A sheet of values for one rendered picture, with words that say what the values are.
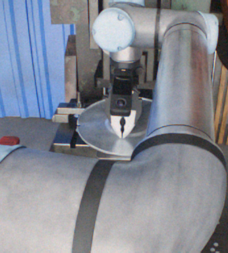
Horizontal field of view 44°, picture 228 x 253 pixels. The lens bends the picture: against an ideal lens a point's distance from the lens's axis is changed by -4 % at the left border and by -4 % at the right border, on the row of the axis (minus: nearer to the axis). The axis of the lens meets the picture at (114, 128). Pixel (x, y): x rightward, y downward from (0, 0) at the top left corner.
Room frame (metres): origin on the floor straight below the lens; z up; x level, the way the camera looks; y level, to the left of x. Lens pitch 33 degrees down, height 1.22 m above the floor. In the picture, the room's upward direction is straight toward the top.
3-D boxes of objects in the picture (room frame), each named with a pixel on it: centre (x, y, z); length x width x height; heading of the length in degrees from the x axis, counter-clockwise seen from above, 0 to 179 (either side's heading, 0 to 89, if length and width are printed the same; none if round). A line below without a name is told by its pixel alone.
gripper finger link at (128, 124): (0.65, -0.04, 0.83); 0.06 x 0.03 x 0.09; 176
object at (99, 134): (0.70, -0.04, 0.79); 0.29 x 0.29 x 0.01
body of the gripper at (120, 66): (0.65, -0.02, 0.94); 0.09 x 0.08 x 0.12; 176
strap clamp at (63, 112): (0.86, 0.13, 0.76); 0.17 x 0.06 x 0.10; 86
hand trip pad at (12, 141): (0.64, 0.30, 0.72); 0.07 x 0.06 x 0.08; 176
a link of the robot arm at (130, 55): (0.65, -0.02, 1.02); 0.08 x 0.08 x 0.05
